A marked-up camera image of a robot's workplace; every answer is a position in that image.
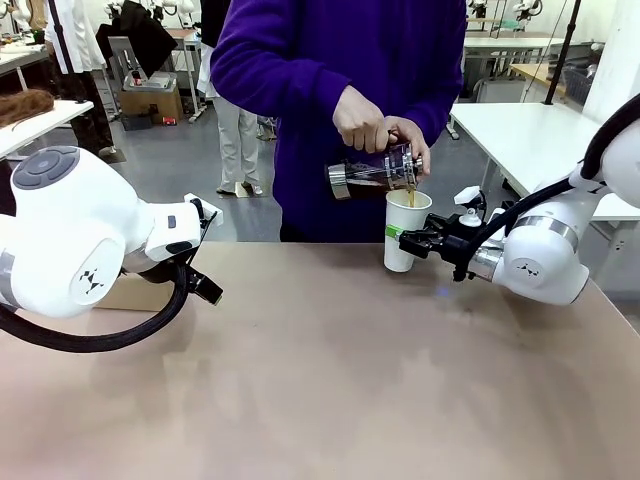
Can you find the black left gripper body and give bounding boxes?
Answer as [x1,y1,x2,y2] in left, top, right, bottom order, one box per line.
[118,248,190,286]

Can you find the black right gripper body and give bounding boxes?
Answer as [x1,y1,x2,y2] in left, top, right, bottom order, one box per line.
[438,213,485,282]

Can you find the white paper cup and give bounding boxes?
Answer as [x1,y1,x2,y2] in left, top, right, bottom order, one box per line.
[383,191,434,274]

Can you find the glass french press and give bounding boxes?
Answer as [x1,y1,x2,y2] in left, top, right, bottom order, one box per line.
[325,130,426,203]

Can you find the person's right forearm purple sleeve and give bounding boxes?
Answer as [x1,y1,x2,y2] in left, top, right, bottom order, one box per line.
[209,29,351,119]

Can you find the person's left forearm purple sleeve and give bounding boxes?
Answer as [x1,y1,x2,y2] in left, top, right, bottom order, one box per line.
[389,74,464,127]

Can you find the person's left hand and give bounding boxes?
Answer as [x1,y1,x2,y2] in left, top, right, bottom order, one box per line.
[384,116,432,177]

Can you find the person's right hand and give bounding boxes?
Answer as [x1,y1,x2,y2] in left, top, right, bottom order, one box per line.
[332,91,390,154]

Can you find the person in purple sweater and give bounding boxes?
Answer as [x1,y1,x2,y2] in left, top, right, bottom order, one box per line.
[209,0,469,244]

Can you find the small black bin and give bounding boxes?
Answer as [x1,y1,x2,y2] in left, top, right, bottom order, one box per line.
[121,112,154,133]

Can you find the person in beige trousers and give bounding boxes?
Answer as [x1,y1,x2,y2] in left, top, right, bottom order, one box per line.
[197,0,265,198]

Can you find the cardboard box with grey lid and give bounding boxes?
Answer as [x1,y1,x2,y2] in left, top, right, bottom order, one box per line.
[118,71,185,127]

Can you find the wooden top table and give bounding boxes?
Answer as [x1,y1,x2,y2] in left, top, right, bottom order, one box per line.
[508,62,569,99]

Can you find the grey cloth pile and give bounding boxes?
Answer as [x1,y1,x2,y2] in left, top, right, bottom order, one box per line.
[256,113,278,143]

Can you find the distant white workbench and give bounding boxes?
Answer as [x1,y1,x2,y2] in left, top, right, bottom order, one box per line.
[462,35,554,76]

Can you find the white table with fur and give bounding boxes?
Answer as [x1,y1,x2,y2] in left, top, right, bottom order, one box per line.
[0,98,96,162]

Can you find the black tripod pole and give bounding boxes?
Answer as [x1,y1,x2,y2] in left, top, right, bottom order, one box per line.
[543,0,584,107]

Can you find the brown furry bundle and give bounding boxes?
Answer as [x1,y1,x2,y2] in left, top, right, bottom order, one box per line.
[0,88,56,127]

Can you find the black hanging cloth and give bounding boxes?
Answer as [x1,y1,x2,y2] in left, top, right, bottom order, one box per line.
[94,0,180,80]

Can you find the person in white coat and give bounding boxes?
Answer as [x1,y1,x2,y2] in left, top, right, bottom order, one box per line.
[43,0,119,157]

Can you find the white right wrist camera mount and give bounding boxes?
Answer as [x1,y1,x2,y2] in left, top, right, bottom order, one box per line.
[453,185,506,229]

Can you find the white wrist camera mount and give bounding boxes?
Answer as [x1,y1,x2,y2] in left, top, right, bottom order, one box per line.
[183,193,224,229]
[453,185,506,229]

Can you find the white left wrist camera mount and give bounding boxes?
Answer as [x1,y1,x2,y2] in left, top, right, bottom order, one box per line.
[183,193,224,229]

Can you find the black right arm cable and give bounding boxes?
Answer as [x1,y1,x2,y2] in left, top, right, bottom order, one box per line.
[452,92,640,282]

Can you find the grey wire basket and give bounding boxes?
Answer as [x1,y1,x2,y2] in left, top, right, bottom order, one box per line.
[564,64,599,107]

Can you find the metal frame table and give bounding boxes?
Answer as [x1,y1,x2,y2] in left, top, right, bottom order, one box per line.
[162,27,209,124]

